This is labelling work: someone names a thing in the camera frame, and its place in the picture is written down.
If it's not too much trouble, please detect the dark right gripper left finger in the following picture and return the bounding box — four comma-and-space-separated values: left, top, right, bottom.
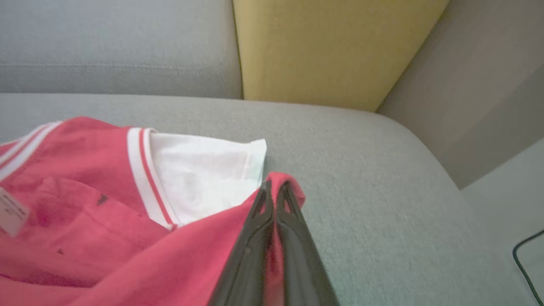
207, 181, 275, 306

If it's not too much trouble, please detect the thin black floor cable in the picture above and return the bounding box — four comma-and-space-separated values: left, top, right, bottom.
512, 229, 544, 306

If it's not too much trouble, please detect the grey sofa back cushion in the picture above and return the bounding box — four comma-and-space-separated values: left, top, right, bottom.
0, 0, 244, 99

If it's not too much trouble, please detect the grey sofa seat cushion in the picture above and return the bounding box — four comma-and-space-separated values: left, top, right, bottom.
0, 93, 537, 306

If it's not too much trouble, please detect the red jersey with white trim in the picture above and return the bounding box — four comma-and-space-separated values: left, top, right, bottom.
0, 116, 306, 306

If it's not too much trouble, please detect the yellow sofa cushion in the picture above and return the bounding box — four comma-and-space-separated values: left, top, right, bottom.
232, 0, 451, 113

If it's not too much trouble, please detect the grey sofa armrest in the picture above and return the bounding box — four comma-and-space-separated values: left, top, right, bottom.
376, 0, 544, 190

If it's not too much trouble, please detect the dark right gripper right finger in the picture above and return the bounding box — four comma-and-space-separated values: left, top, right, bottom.
276, 181, 341, 306

